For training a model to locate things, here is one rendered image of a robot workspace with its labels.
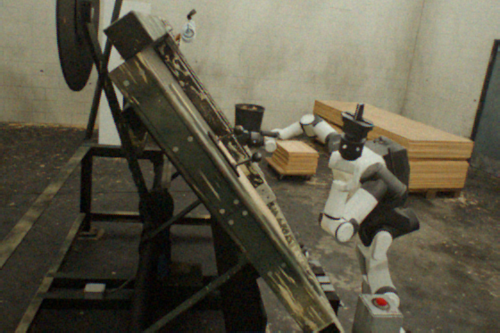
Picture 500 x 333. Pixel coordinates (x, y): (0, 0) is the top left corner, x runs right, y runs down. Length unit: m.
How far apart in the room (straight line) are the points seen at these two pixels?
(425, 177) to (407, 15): 4.24
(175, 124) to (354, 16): 7.21
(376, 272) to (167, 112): 1.43
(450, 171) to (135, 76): 5.09
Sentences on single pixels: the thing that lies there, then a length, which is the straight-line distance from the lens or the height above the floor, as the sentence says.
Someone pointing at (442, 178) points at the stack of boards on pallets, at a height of 0.28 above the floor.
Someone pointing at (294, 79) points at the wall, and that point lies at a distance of 7.67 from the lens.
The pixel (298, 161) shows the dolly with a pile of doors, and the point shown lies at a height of 0.29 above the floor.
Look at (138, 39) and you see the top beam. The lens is 1.11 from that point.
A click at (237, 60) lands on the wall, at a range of 7.22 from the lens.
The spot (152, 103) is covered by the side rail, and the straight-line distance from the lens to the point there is 1.13.
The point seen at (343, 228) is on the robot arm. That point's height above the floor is 1.16.
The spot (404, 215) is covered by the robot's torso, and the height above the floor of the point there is 1.07.
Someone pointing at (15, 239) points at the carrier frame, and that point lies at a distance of 2.18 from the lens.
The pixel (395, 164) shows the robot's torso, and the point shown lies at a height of 1.34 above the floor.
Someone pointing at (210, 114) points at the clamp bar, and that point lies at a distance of 2.11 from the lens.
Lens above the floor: 1.85
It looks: 13 degrees down
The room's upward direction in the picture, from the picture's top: 7 degrees clockwise
